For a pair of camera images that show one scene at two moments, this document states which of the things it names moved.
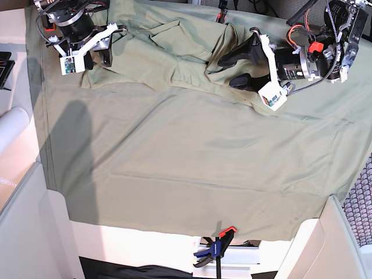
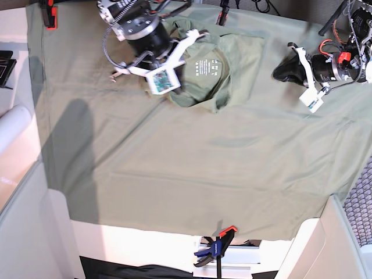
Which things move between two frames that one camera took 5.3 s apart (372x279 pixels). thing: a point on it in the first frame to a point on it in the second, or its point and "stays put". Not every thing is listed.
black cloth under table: (94, 269) stays put
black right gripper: (77, 25) to (145, 34)
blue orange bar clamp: (217, 249) stays put
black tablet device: (6, 65) stays put
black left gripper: (291, 63) to (327, 68)
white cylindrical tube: (11, 122) stays put
